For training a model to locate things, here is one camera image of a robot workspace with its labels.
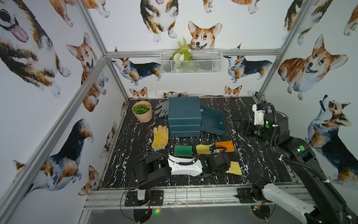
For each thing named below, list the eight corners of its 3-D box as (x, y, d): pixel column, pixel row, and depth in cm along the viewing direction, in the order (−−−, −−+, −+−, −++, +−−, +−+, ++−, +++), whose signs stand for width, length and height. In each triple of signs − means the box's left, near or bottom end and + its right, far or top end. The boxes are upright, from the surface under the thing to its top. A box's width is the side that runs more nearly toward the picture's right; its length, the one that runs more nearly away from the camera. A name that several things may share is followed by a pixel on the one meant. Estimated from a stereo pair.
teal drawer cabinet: (170, 139, 98) (166, 120, 80) (172, 117, 111) (169, 96, 93) (199, 139, 98) (201, 120, 80) (197, 117, 111) (199, 96, 93)
